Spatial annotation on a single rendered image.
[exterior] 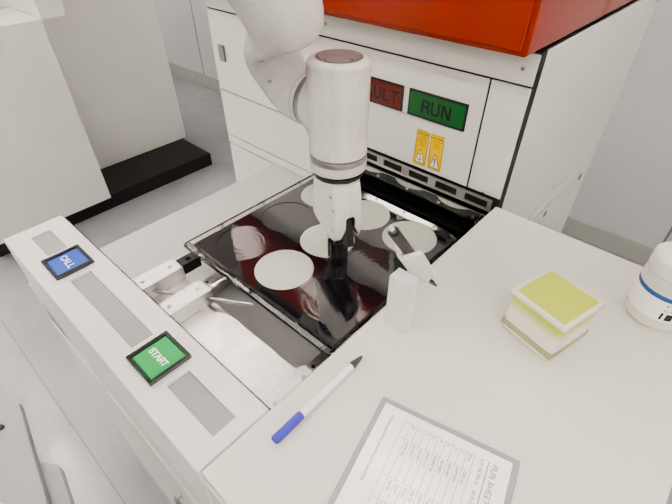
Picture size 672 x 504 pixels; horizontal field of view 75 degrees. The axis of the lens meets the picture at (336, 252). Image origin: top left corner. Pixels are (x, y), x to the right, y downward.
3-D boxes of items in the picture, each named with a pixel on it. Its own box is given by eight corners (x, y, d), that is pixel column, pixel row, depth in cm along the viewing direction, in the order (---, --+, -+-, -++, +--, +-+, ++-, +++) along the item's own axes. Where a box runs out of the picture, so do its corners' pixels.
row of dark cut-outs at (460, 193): (317, 138, 102) (317, 128, 101) (490, 210, 80) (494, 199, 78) (315, 139, 102) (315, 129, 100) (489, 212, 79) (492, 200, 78)
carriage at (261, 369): (177, 279, 80) (173, 267, 78) (322, 401, 61) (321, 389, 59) (136, 303, 75) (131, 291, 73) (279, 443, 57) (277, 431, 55)
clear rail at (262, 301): (189, 244, 81) (188, 238, 80) (340, 357, 62) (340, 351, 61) (183, 248, 81) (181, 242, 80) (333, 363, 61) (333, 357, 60)
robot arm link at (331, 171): (300, 141, 66) (301, 159, 68) (321, 169, 60) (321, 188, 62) (351, 132, 68) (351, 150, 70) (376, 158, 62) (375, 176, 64)
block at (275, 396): (304, 375, 61) (303, 362, 59) (321, 389, 59) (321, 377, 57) (259, 414, 56) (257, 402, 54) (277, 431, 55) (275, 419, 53)
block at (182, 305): (202, 291, 73) (198, 278, 71) (214, 301, 72) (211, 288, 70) (159, 318, 69) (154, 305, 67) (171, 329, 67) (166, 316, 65)
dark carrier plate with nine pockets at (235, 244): (323, 174, 100) (323, 172, 99) (456, 237, 82) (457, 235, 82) (194, 245, 80) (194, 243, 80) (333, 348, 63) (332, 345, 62)
